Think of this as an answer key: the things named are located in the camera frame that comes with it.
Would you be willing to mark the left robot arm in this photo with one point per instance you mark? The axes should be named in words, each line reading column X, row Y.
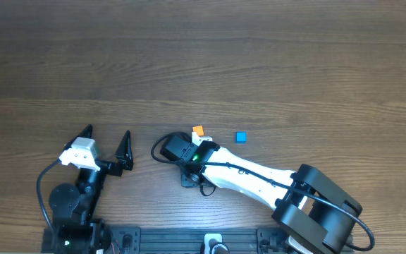
column 65, row 202

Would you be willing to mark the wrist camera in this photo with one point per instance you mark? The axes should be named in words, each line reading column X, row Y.
column 81, row 153
column 196, row 138

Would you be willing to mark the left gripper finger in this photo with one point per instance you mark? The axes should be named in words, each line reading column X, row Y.
column 125, row 155
column 83, row 133

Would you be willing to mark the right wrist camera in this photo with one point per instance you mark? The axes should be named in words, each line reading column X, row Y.
column 196, row 138

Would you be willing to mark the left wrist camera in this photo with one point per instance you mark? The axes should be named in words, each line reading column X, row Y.
column 81, row 153

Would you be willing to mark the mounting rail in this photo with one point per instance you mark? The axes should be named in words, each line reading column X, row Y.
column 175, row 241

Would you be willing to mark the orange cube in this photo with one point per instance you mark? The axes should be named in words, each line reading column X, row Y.
column 198, row 130

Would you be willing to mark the blue cube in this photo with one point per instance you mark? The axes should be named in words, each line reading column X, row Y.
column 241, row 137

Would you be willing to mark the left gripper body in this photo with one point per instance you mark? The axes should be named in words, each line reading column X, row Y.
column 111, row 168

